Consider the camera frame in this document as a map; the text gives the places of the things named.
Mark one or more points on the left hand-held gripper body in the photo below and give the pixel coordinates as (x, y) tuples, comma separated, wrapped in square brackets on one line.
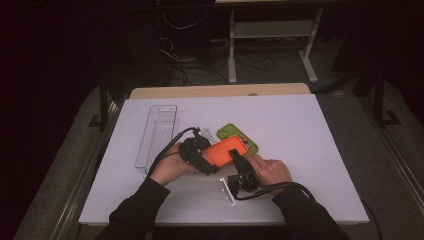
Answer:
[(193, 148)]

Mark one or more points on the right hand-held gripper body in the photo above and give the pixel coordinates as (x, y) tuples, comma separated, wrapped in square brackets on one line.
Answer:
[(245, 178)]

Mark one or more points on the orange phone case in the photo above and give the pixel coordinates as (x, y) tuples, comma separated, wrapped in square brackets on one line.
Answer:
[(221, 153)]

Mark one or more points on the green clown print phone case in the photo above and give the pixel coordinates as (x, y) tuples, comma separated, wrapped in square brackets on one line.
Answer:
[(228, 131)]

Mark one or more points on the clear plastic ribbed rack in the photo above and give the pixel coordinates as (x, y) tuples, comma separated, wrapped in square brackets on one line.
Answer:
[(156, 136)]

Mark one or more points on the person's right hand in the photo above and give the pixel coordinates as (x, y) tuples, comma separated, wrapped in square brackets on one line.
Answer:
[(273, 171)]

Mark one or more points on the person's left hand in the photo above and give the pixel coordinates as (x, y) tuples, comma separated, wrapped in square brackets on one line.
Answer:
[(170, 166)]

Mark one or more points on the black metal stand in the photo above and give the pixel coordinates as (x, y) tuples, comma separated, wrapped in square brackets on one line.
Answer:
[(104, 103), (380, 100)]

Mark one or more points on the grey metal floor rail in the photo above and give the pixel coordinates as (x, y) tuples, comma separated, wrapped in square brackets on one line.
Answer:
[(393, 150), (86, 173)]

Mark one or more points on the white metal table frame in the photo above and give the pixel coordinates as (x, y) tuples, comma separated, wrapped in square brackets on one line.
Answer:
[(273, 29)]

